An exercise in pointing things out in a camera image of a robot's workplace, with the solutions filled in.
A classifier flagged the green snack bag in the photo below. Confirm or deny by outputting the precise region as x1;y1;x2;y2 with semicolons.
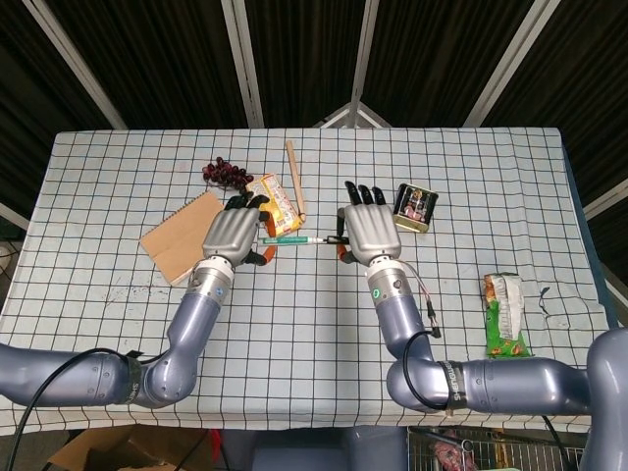
483;273;534;362

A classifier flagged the white metal frame post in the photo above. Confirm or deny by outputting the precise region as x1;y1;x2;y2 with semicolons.
219;0;265;129
348;0;382;128
463;0;550;128
22;0;130;131

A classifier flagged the black gold luncheon meat can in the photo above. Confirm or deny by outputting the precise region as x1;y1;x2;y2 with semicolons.
393;183;439;236

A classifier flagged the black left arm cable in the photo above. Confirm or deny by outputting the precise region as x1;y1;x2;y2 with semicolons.
9;346;144;471

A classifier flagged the brown cardboard box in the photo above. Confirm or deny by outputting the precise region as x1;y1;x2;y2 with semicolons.
46;424;217;471

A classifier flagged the metal wire basket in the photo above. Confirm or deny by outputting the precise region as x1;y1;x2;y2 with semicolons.
406;425;590;471

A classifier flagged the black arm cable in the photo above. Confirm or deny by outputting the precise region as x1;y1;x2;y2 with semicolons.
401;262;564;471
9;346;144;471

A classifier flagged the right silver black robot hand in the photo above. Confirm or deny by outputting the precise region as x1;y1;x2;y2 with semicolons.
335;180;403;265

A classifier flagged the white black checked tablecloth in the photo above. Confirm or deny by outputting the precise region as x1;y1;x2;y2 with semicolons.
0;128;620;436

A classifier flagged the yellow snack packet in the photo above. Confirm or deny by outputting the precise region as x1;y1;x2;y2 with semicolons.
243;173;305;240

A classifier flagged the white metal frame bar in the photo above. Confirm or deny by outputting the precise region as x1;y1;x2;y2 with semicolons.
582;185;628;222
0;199;31;233

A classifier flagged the brown kraft spiral notebook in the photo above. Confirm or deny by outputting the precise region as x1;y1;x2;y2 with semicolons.
139;190;227;288

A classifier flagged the wooden rolling pin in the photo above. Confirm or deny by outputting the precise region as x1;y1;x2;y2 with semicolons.
286;140;308;223

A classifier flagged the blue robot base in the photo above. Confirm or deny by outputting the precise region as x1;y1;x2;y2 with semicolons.
249;426;408;471

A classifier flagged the red item in basket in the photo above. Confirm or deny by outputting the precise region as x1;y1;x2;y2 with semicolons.
431;441;475;471

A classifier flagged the white green marker pen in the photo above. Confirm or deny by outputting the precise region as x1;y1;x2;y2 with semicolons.
258;235;326;246

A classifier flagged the dark red grape bunch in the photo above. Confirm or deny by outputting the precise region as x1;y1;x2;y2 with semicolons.
200;156;254;195

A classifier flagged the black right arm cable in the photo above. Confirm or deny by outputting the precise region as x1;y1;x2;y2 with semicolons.
401;262;564;471

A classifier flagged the white triangular frame foot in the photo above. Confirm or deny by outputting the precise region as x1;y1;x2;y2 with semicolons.
313;101;392;130

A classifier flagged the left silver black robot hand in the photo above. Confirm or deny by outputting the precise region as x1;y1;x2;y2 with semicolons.
202;193;279;266

